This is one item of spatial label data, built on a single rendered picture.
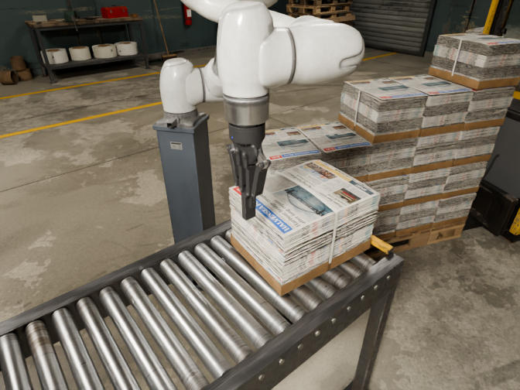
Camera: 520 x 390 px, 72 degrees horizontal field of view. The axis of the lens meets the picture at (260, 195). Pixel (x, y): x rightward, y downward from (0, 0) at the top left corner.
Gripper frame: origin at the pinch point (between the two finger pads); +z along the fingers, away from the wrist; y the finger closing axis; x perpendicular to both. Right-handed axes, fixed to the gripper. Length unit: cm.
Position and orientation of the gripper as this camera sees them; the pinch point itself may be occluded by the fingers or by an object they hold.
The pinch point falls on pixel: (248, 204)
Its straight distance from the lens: 83.1
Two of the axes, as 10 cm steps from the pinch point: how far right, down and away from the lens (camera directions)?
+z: 0.0, 8.5, 5.2
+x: -7.8, 3.3, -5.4
